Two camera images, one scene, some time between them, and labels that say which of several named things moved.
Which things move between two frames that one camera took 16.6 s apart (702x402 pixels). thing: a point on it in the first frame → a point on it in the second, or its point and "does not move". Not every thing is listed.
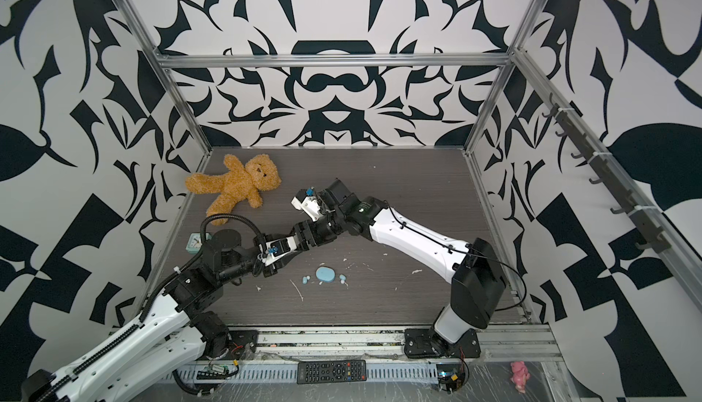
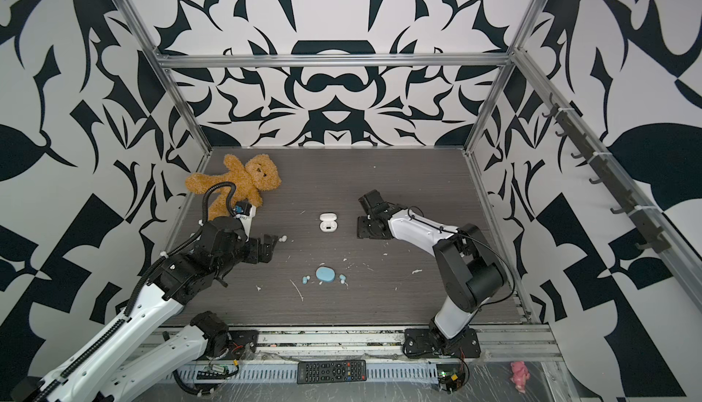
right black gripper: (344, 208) → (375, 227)
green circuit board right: (451, 376) does not move
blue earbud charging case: (325, 274) does not move
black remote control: (334, 371) does not move
